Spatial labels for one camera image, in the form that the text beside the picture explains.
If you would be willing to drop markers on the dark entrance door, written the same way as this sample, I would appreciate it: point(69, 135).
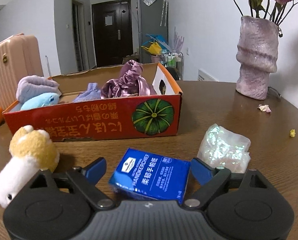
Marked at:
point(112, 32)

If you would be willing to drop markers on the blue handkerchief tissue pack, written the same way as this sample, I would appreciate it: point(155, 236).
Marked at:
point(143, 175)

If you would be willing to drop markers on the yellow crumbs on table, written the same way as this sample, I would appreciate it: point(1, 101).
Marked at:
point(293, 133)

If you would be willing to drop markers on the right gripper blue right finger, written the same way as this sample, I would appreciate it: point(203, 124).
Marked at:
point(202, 172)

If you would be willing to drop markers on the light blue plush toy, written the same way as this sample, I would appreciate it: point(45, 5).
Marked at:
point(42, 100)

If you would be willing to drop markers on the pink ribbed suitcase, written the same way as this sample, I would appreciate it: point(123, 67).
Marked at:
point(19, 57)

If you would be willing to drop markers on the pink textured vase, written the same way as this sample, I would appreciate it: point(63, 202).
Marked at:
point(257, 55)

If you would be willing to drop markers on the red cardboard pumpkin box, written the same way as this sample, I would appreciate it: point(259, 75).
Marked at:
point(114, 118)

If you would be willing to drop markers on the brown cardboard box on floor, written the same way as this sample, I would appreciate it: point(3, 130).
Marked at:
point(130, 57)

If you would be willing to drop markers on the fallen pink petal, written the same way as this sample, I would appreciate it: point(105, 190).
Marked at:
point(264, 108)

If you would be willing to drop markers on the iridescent plastic bag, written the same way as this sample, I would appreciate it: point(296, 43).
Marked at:
point(221, 147)

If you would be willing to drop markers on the purple satin scrunchie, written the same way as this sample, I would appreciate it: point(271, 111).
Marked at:
point(129, 83)

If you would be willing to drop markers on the white yellow plush toy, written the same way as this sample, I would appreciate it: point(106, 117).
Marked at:
point(31, 150)

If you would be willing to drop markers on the grey refrigerator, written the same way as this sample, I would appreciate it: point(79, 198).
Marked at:
point(149, 18)

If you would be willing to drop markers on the glasses behind vase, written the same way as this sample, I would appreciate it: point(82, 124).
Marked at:
point(273, 92)

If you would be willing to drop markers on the cluttered utility cart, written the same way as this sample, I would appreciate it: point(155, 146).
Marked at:
point(173, 62)

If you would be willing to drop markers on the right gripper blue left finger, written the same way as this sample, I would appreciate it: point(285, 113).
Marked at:
point(95, 170)

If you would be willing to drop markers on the lavender knitted cloth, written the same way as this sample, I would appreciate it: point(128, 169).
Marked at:
point(92, 93)

